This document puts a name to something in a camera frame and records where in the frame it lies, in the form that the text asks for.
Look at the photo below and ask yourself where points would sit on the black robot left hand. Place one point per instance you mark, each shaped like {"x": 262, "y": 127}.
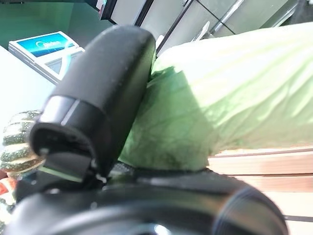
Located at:
{"x": 102, "y": 85}

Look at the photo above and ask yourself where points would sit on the napa cabbage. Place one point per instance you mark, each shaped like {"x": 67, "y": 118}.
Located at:
{"x": 220, "y": 85}

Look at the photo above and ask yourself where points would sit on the white appliance with blue label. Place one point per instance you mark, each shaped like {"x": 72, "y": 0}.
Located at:
{"x": 44, "y": 46}

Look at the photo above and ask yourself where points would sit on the green striped pumpkin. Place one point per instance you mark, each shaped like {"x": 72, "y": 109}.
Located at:
{"x": 17, "y": 142}

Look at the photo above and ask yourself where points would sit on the stainless steel cabinet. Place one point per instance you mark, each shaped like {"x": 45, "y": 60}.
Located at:
{"x": 220, "y": 14}

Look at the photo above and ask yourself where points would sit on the wooden slatted crate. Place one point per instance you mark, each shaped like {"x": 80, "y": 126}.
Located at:
{"x": 269, "y": 166}

